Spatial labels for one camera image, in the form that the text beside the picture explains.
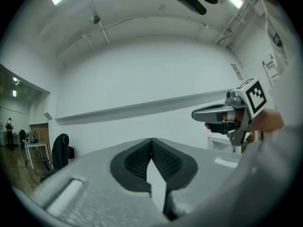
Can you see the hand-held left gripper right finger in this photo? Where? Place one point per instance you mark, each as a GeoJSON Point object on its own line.
{"type": "Point", "coordinates": [201, 171]}

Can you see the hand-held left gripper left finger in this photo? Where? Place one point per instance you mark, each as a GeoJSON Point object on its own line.
{"type": "Point", "coordinates": [94, 174]}

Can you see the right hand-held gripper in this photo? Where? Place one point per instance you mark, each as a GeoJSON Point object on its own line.
{"type": "Point", "coordinates": [255, 96]}

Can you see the person's right hand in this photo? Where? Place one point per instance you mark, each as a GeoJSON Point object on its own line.
{"type": "Point", "coordinates": [236, 116]}

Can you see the white side table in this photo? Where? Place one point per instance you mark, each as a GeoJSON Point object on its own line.
{"type": "Point", "coordinates": [220, 142]}

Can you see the black jacket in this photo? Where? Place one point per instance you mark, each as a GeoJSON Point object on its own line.
{"type": "Point", "coordinates": [60, 150]}

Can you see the black office chair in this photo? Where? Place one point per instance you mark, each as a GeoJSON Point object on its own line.
{"type": "Point", "coordinates": [48, 171]}

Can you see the white ceiling pipe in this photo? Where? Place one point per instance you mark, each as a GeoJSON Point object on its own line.
{"type": "Point", "coordinates": [132, 20]}

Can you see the ceiling spot lamp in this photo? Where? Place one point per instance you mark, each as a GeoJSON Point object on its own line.
{"type": "Point", "coordinates": [94, 19]}

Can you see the wall notice sheet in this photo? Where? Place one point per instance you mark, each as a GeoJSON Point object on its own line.
{"type": "Point", "coordinates": [236, 71]}

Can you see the grey wall ledge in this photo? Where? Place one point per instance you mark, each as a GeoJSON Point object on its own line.
{"type": "Point", "coordinates": [142, 107]}

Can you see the small grey wall box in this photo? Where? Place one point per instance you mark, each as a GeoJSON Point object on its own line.
{"type": "Point", "coordinates": [48, 116]}

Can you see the white wall rack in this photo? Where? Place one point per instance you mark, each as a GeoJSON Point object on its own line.
{"type": "Point", "coordinates": [270, 66]}

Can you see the black head camera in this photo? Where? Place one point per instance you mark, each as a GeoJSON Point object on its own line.
{"type": "Point", "coordinates": [190, 1]}

